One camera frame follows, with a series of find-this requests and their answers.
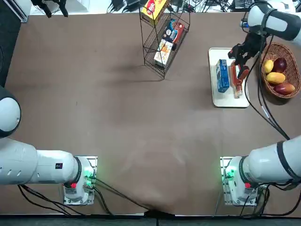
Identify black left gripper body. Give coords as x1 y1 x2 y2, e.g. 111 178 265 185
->
30 0 68 7

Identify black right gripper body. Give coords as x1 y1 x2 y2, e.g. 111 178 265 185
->
243 32 268 58

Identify orange and black barcode scanner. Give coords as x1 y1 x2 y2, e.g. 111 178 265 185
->
227 43 250 82

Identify blue Oreo cookie box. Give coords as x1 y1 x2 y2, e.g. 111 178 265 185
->
216 59 230 93

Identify amber tea beverage bottle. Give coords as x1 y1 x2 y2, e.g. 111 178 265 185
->
229 60 245 99

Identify white rectangular plastic tray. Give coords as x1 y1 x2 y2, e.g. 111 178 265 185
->
208 48 250 108

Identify small yellow mango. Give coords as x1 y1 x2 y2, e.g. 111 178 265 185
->
263 60 275 73

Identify brown wicker basket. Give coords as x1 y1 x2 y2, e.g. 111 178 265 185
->
260 42 301 99

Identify dark red mango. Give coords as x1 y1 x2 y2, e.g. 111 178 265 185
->
272 58 287 73

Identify long yellow mango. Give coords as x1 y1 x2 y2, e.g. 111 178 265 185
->
266 72 286 85

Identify red and orange mango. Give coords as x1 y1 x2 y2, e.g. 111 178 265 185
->
274 82 296 96

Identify red and black snack box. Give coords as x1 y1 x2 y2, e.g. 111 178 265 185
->
173 22 185 46

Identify blue and white snack box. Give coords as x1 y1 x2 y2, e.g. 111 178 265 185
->
163 19 180 43

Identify orange and white snack box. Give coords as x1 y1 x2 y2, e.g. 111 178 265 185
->
154 39 174 66

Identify yellow and red snack box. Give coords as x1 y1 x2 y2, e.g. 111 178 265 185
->
142 0 169 26

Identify white metal rail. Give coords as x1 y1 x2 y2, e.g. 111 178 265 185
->
9 0 32 23

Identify black right arm wrist cables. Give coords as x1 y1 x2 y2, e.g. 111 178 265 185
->
244 35 291 141

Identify black wire shelf rack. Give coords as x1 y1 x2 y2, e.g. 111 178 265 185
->
139 0 191 81

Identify black right base cables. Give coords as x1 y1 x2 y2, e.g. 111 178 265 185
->
213 182 301 218

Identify black base cables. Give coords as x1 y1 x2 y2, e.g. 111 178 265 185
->
213 182 301 218
17 178 155 216

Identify black table edge cable clamp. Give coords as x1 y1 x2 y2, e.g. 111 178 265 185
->
143 209 176 218

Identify black left base cables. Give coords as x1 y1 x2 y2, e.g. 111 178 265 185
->
17 178 155 216

